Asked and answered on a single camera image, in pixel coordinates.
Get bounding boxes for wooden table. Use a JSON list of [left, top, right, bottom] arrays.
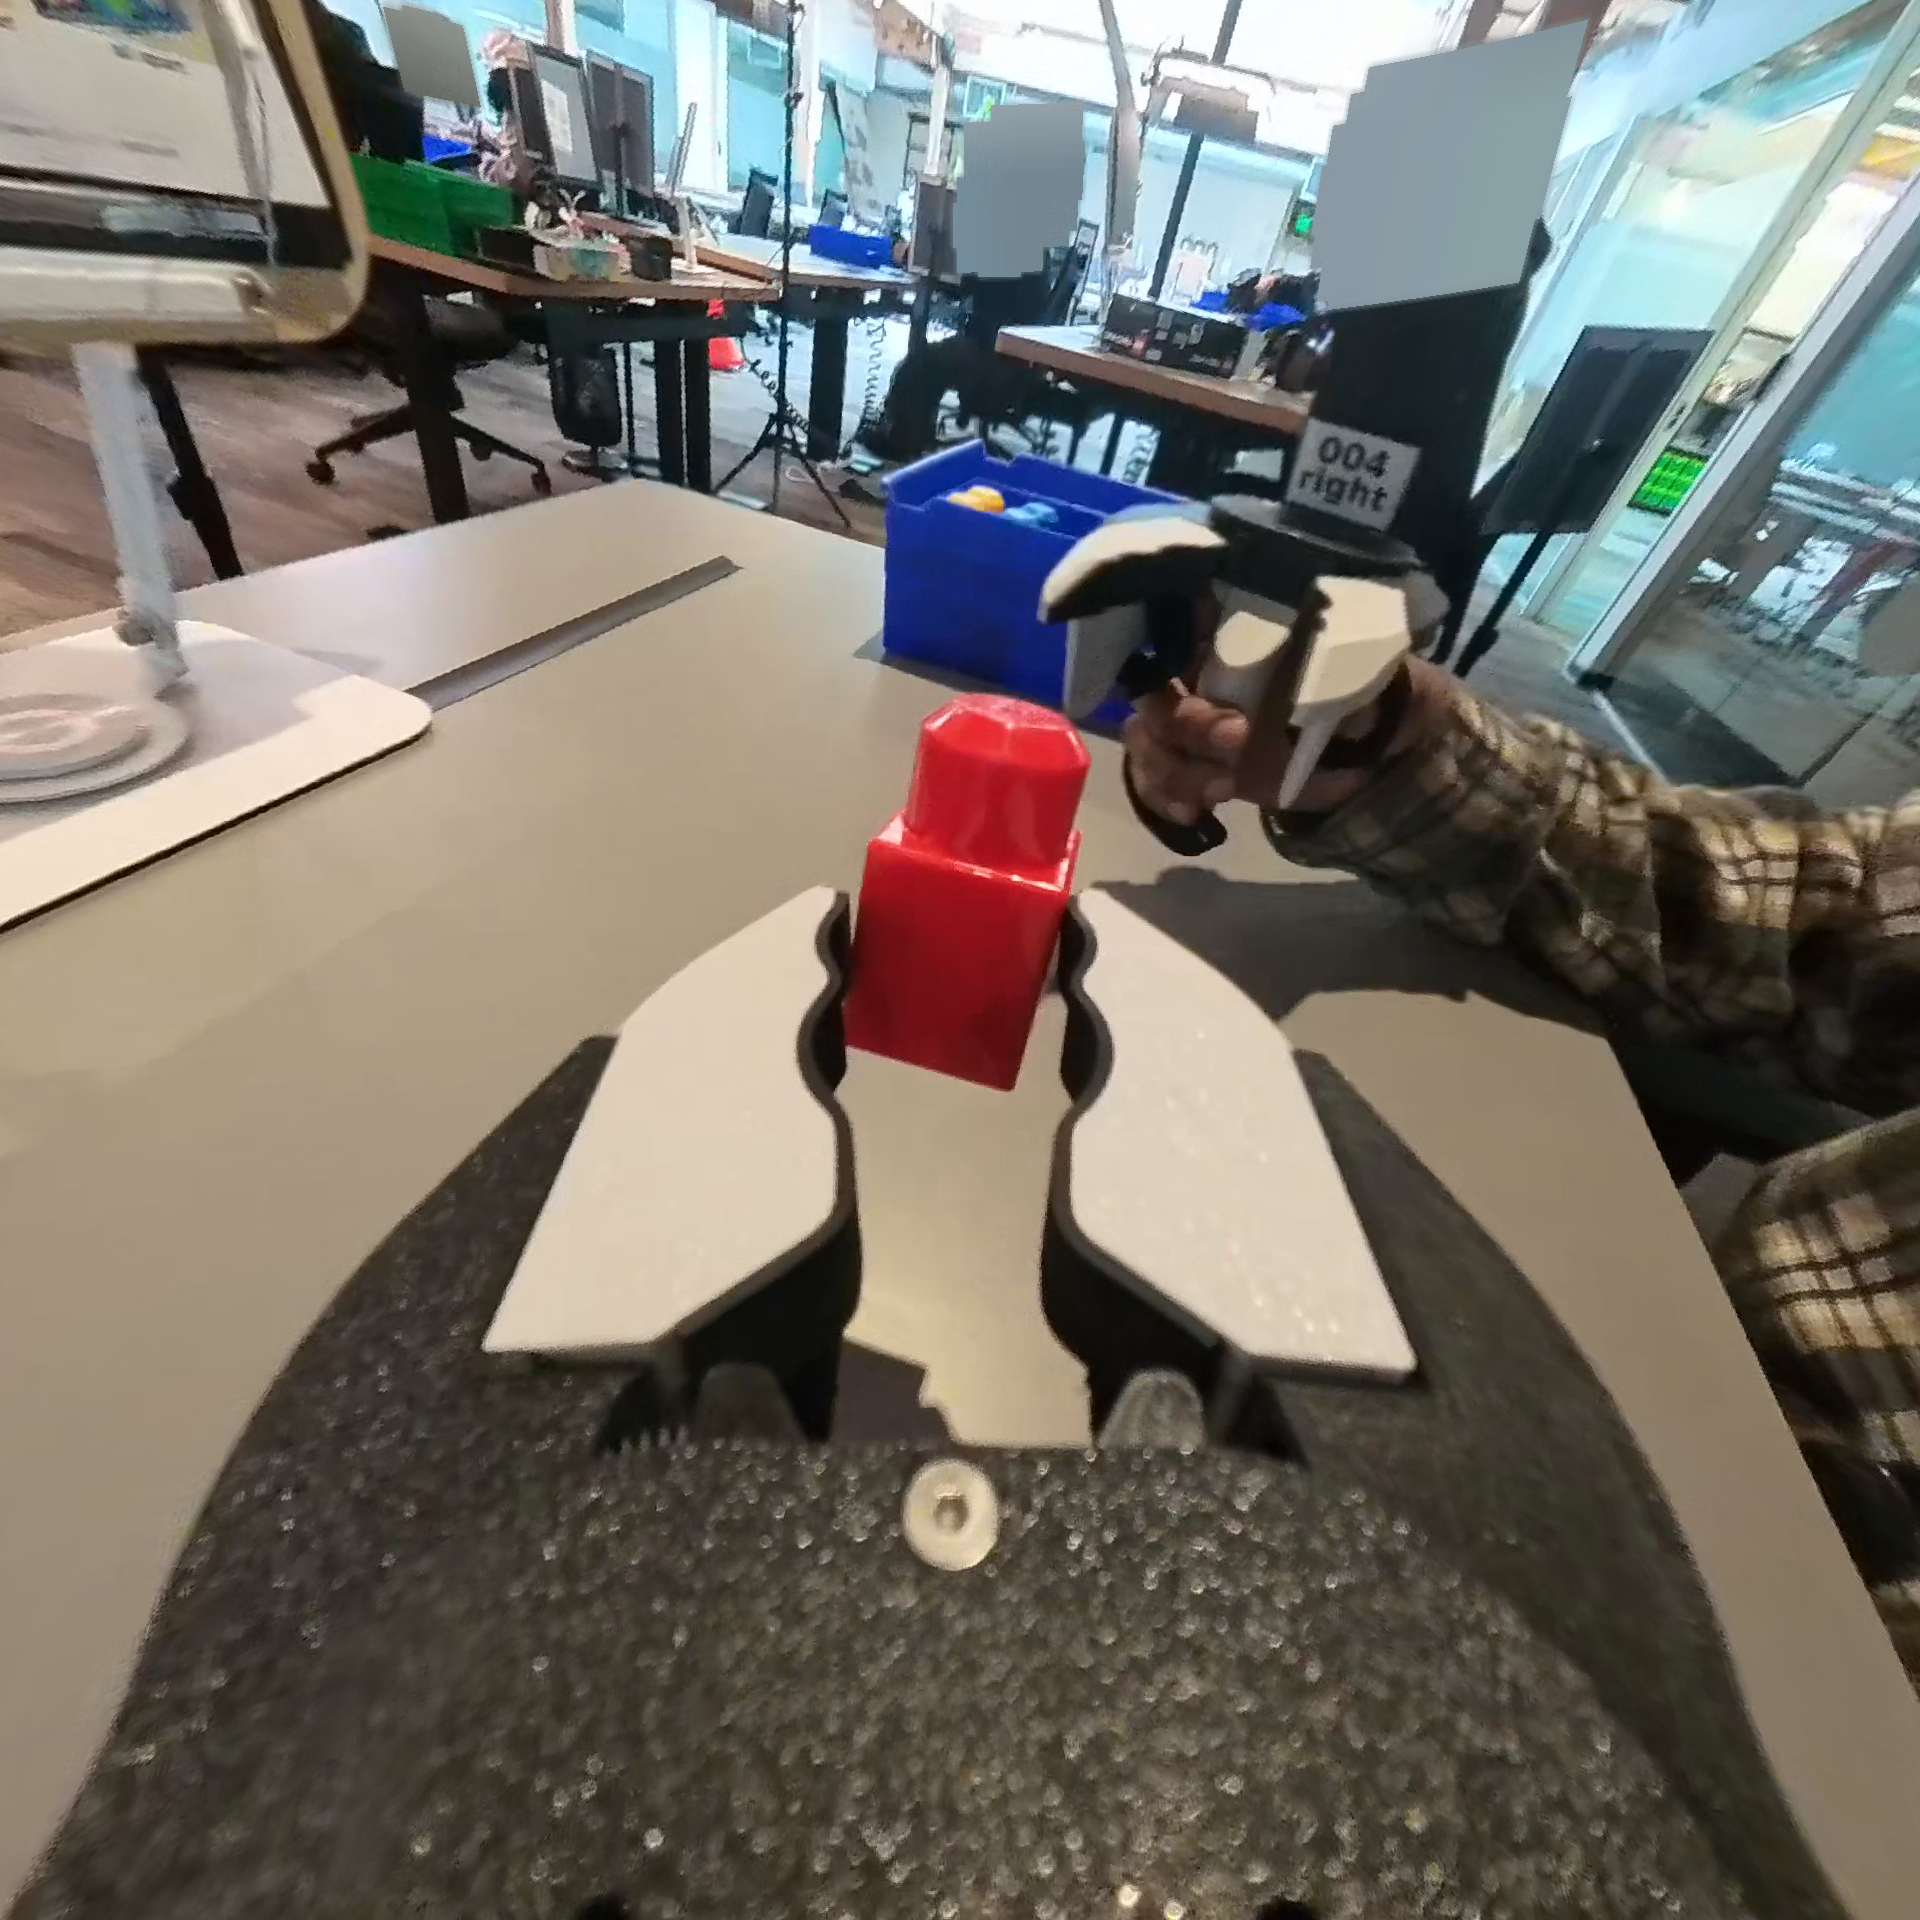
[[992, 322, 1328, 504]]

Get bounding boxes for black tripod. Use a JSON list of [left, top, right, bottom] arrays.
[[712, 0, 859, 530]]

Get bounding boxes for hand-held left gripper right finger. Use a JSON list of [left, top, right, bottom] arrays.
[[1040, 887, 1423, 1432]]

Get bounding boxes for green storage bins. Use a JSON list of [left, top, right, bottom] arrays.
[[349, 150, 528, 261]]

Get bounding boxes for wooden office desk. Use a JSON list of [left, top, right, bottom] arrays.
[[352, 223, 789, 528]]

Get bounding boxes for blue plastic bin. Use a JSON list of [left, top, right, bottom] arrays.
[[881, 439, 1204, 734]]

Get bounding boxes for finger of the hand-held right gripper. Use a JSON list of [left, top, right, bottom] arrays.
[[1061, 587, 1169, 729], [1035, 510, 1233, 624]]

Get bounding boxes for red one-stud block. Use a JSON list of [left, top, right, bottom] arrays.
[[842, 689, 1096, 1094]]

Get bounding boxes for person's right hand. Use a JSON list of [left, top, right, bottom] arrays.
[[1124, 667, 1471, 834]]

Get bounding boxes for black computer monitor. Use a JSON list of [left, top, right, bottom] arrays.
[[503, 41, 664, 202]]

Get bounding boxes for black office chair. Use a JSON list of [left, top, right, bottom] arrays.
[[305, 247, 561, 501]]

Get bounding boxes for black box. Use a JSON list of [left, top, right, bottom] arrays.
[[1100, 287, 1280, 378]]

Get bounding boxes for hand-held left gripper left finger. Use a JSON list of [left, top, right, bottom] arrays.
[[483, 885, 868, 1439]]

